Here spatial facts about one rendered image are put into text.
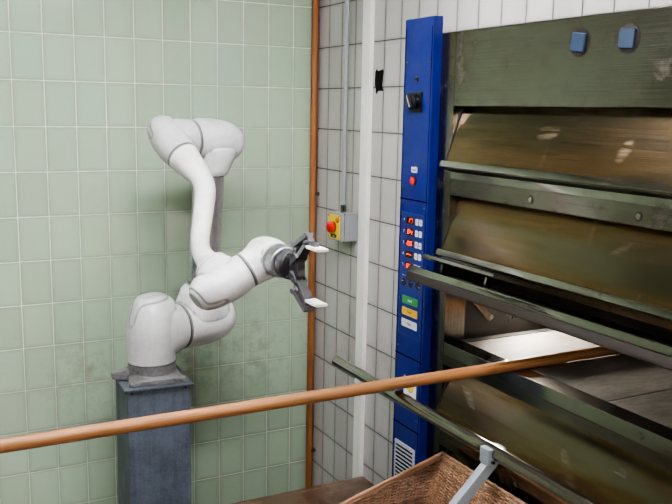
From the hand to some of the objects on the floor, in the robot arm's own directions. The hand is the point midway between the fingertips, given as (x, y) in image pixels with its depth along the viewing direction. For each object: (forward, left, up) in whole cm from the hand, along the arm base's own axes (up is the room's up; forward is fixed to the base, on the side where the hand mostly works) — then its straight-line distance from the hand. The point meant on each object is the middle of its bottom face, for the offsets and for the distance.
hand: (320, 277), depth 205 cm
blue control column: (-46, +147, -147) cm, 213 cm away
